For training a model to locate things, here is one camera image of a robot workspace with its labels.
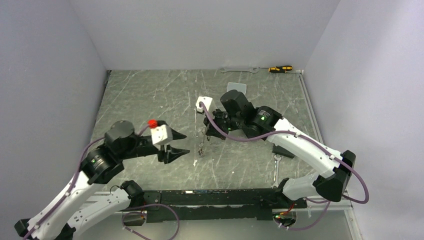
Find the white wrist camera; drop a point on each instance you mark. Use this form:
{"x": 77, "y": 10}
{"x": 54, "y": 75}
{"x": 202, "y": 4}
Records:
{"x": 161, "y": 133}
{"x": 204, "y": 103}

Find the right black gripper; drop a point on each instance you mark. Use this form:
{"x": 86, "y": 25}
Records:
{"x": 211, "y": 131}

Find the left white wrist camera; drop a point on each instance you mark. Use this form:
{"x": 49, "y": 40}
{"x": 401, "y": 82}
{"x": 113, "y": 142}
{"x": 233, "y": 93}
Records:
{"x": 161, "y": 133}

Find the black rectangular device box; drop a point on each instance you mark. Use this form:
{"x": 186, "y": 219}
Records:
{"x": 280, "y": 152}

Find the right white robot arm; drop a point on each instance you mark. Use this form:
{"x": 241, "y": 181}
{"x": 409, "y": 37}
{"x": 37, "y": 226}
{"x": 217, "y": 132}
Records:
{"x": 332, "y": 168}

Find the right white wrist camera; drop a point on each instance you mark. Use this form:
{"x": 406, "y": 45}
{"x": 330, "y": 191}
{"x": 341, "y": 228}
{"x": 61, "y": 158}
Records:
{"x": 204, "y": 103}

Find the yellow black screwdriver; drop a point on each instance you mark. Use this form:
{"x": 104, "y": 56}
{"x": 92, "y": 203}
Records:
{"x": 279, "y": 69}

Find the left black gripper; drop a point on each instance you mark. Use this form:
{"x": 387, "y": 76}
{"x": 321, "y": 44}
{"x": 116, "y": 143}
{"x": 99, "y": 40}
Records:
{"x": 171, "y": 154}

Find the silver open-end wrench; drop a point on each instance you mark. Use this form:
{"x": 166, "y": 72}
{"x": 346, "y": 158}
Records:
{"x": 252, "y": 70}

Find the grey plastic box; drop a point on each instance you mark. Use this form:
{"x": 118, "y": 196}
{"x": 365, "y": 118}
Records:
{"x": 240, "y": 87}

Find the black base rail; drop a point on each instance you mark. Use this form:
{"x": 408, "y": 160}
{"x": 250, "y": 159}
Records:
{"x": 216, "y": 204}

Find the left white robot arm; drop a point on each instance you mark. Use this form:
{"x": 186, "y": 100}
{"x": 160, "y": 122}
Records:
{"x": 63, "y": 218}

